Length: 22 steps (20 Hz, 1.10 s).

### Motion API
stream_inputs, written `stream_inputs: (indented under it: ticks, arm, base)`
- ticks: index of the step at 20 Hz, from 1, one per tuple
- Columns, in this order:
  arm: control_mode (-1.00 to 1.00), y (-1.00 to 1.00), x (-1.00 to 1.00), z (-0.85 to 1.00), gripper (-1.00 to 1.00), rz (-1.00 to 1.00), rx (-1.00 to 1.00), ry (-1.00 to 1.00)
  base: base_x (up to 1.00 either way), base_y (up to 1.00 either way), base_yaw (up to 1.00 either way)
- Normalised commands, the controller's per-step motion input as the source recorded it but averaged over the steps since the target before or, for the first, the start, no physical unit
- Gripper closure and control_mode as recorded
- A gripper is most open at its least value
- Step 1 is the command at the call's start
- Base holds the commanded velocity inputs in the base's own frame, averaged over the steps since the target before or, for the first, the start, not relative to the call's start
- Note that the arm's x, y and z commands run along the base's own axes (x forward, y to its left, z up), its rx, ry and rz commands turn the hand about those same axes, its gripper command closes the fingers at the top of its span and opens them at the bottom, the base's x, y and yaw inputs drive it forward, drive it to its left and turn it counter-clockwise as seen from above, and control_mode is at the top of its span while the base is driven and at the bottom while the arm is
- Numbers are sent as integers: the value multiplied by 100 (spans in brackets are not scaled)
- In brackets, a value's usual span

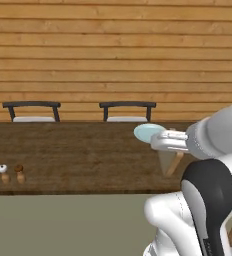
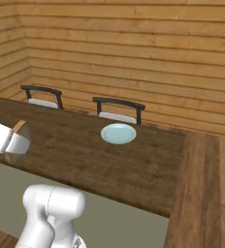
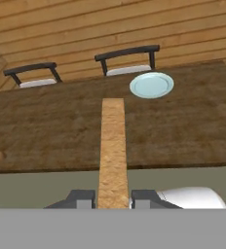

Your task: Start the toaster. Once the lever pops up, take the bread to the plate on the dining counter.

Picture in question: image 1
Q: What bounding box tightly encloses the white-topped wooden salt shaker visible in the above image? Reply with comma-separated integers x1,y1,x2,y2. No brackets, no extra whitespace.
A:
0,163,12,185

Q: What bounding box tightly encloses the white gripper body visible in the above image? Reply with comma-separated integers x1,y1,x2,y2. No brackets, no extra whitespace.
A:
150,129,190,154

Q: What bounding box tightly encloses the grey counter with wooden top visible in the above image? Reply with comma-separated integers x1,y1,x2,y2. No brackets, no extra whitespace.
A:
0,121,232,256

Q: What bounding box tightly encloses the pale wedge-shaped wooden block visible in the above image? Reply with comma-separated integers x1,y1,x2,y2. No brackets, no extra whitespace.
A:
157,149,185,178

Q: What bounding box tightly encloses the light blue plate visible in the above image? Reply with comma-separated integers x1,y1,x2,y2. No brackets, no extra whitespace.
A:
133,123,168,145

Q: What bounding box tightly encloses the black chair with white seat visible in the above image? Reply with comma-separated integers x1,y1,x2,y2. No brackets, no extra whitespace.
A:
98,100,157,123
2,100,62,123

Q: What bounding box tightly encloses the brown-topped wooden pepper shaker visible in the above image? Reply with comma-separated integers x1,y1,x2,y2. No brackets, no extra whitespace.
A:
13,163,27,185

